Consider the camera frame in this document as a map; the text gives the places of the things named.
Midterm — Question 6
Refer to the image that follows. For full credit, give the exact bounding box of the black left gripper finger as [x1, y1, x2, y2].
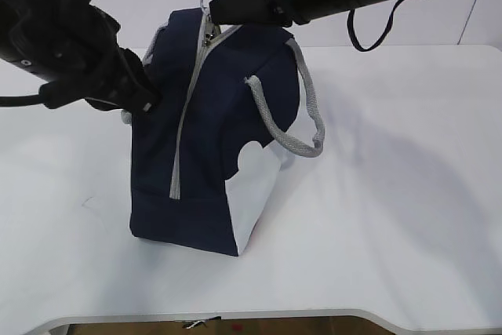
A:
[115, 48, 161, 114]
[85, 97, 122, 111]

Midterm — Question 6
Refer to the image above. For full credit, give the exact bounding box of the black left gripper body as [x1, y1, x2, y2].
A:
[11, 0, 120, 109]

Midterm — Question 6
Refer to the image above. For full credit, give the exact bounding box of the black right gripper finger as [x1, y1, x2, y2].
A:
[209, 0, 290, 27]

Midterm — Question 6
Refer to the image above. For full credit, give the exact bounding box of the navy blue lunch bag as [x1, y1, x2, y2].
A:
[125, 7, 326, 257]

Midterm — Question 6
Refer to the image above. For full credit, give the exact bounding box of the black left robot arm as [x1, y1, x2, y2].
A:
[1, 0, 161, 113]

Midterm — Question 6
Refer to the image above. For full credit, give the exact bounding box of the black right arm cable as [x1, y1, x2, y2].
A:
[347, 0, 420, 53]

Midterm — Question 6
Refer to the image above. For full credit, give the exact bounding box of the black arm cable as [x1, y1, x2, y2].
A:
[347, 0, 420, 53]
[0, 93, 44, 108]

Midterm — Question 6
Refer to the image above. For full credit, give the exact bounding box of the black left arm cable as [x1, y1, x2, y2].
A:
[0, 93, 44, 108]

